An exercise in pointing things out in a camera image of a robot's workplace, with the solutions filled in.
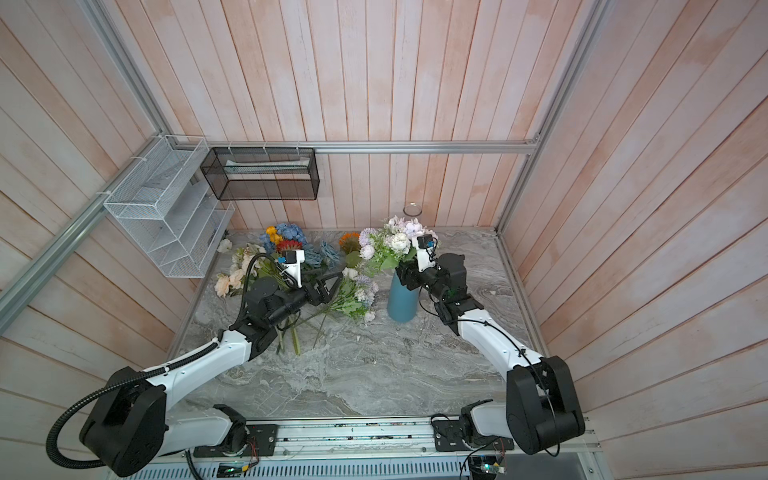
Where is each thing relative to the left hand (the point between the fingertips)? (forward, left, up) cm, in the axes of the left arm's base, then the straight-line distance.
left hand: (334, 277), depth 78 cm
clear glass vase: (+35, -24, -7) cm, 43 cm away
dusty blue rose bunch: (+20, +8, -13) cm, 25 cm away
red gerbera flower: (+20, +19, -10) cm, 29 cm away
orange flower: (+30, -1, -18) cm, 35 cm away
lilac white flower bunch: (+4, -15, +9) cm, 18 cm away
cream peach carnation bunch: (+10, +37, -18) cm, 42 cm away
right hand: (+8, -19, 0) cm, 20 cm away
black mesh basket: (+32, +24, +10) cm, 41 cm away
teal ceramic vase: (0, -19, -13) cm, 23 cm away
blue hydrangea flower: (+28, +19, -11) cm, 36 cm away
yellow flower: (+26, +25, -13) cm, 39 cm away
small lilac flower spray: (+4, -4, -16) cm, 17 cm away
